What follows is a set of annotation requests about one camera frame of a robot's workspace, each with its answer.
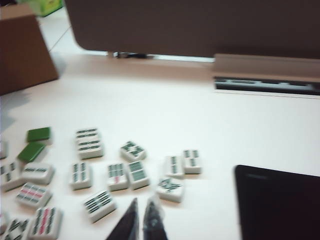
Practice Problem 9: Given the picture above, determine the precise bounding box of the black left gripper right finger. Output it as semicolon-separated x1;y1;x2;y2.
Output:
141;194;171;240

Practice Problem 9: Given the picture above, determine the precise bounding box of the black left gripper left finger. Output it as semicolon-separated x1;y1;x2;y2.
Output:
104;197;139;240

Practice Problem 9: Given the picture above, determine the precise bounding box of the six-bamboo mahjong tile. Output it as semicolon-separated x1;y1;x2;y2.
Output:
127;160;151;190
77;138;105;160
82;190;118;224
75;127;101;146

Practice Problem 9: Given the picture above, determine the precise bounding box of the bird one-bamboo mahjong tile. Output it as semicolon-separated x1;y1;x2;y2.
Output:
155;177;186;204

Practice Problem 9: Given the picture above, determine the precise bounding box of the seven-bamboo mahjong tile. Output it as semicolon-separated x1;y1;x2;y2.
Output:
106;162;130;192

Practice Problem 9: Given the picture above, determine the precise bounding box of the two-bamboo mahjong tile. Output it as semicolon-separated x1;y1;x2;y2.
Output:
163;155;186;179

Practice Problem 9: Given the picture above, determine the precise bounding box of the four-bamboo mahjong tile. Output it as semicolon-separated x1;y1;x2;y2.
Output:
68;161;94;191

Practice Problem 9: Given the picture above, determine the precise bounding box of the three-bamboo mahjong tile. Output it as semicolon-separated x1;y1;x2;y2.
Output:
182;148;203;175

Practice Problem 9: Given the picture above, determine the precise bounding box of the eight-bamboo mahjong tile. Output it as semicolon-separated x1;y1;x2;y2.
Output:
120;140;148;162

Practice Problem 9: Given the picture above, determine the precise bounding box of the nine-bamboo mahjong tile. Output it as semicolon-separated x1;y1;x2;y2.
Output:
28;207;64;239
15;182;54;210

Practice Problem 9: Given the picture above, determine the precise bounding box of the bamboo mahjong tile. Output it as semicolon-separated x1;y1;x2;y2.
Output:
21;163;56;186
0;218;31;240
0;160;24;192

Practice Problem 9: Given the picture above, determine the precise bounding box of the green-backed face-down mahjong tile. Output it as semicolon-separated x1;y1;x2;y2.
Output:
17;142;48;164
26;126;54;146

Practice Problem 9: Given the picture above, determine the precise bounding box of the white mahjong tile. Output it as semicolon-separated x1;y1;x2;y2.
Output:
0;141;9;160

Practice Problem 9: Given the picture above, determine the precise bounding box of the black fabric mat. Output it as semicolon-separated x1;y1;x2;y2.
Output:
234;164;320;240

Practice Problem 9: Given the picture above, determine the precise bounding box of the black screwdriver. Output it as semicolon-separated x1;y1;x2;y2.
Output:
113;51;156;60

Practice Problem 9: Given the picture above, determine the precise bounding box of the beige desk divider panel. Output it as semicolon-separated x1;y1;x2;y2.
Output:
63;0;320;60

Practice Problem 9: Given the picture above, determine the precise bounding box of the brown cardboard box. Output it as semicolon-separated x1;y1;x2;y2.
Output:
0;6;60;97

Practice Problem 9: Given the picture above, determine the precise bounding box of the green packaging box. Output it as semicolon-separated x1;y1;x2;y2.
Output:
18;0;65;18

